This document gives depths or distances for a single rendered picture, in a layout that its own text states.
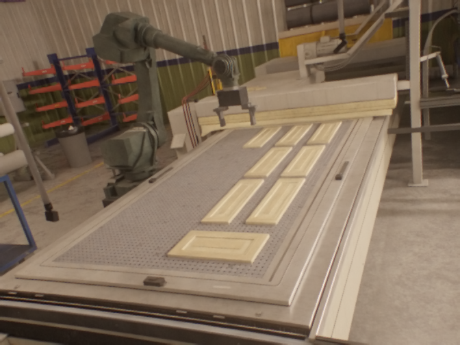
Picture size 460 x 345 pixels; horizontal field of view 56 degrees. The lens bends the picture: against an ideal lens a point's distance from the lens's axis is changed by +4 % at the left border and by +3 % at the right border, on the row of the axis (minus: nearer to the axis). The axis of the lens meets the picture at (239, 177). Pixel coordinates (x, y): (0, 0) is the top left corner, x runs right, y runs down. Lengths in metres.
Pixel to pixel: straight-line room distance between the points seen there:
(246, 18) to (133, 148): 5.62
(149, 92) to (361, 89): 2.09
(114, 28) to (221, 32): 5.63
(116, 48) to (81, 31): 7.61
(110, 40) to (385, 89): 2.57
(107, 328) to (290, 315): 0.90
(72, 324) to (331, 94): 3.23
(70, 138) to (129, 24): 4.60
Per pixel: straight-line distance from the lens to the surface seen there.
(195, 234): 2.45
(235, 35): 9.36
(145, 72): 4.26
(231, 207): 2.69
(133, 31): 3.95
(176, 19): 9.99
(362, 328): 3.01
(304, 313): 1.79
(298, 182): 2.89
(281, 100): 4.63
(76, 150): 8.31
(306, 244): 2.18
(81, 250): 2.75
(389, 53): 6.61
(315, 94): 4.52
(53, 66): 11.46
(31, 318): 2.55
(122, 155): 4.18
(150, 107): 4.31
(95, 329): 2.26
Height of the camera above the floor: 1.97
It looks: 20 degrees down
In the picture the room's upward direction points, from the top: 11 degrees counter-clockwise
